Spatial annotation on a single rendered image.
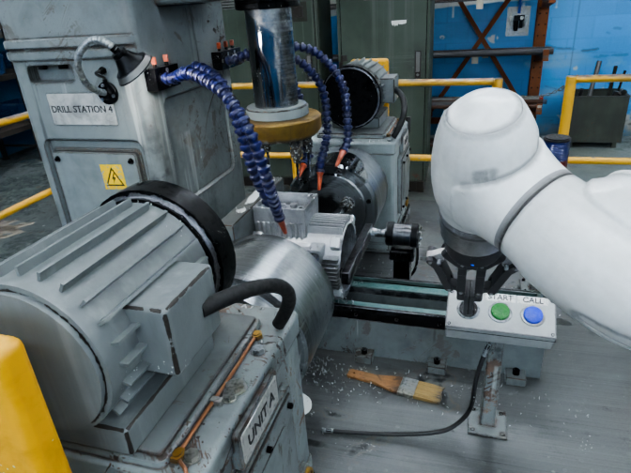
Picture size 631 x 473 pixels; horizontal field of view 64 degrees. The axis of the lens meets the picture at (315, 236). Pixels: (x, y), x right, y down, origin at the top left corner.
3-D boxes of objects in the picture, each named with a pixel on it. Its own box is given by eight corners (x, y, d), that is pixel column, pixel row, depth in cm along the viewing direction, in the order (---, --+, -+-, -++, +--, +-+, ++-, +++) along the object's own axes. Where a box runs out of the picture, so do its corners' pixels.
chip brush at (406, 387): (344, 381, 110) (344, 378, 109) (352, 367, 114) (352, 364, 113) (439, 405, 102) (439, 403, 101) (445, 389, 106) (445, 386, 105)
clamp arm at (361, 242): (362, 233, 129) (337, 284, 108) (362, 222, 128) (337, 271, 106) (377, 234, 128) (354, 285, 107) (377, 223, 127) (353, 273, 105)
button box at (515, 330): (444, 337, 89) (444, 325, 84) (448, 299, 92) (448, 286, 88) (551, 350, 84) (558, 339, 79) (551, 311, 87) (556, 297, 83)
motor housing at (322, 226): (255, 305, 117) (245, 230, 109) (284, 266, 133) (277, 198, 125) (340, 314, 111) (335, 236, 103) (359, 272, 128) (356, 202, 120)
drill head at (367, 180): (279, 261, 137) (269, 172, 127) (322, 204, 172) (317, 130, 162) (371, 268, 130) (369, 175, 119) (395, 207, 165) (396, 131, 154)
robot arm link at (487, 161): (412, 201, 62) (492, 274, 55) (405, 108, 49) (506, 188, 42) (480, 154, 64) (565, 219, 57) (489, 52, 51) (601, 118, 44)
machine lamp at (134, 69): (59, 117, 86) (38, 38, 81) (102, 103, 96) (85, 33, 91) (150, 117, 81) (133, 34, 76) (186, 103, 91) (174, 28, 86)
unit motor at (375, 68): (324, 204, 165) (315, 67, 147) (347, 171, 193) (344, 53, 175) (404, 207, 157) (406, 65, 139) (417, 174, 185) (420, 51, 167)
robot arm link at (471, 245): (441, 172, 64) (441, 199, 69) (434, 233, 59) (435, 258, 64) (519, 175, 61) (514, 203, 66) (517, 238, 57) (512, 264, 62)
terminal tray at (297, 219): (255, 236, 114) (252, 207, 111) (272, 218, 123) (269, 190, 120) (306, 241, 111) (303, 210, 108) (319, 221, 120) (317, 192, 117)
